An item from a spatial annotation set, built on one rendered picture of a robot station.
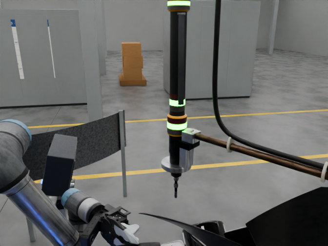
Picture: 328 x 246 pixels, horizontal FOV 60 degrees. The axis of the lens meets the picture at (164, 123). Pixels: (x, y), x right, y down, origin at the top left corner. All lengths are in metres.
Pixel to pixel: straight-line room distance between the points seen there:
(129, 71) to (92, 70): 3.93
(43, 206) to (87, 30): 4.10
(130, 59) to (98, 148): 6.14
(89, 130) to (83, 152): 0.20
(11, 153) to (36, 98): 6.08
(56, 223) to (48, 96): 6.01
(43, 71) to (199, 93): 3.57
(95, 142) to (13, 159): 1.86
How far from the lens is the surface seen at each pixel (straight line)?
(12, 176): 0.85
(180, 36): 0.57
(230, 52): 7.08
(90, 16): 4.83
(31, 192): 0.89
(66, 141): 1.43
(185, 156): 0.62
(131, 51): 8.64
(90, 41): 4.83
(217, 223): 0.82
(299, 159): 0.52
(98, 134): 2.68
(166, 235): 2.71
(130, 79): 8.76
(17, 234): 3.01
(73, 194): 1.06
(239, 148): 0.55
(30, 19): 6.71
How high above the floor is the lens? 1.77
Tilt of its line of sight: 19 degrees down
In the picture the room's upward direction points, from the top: straight up
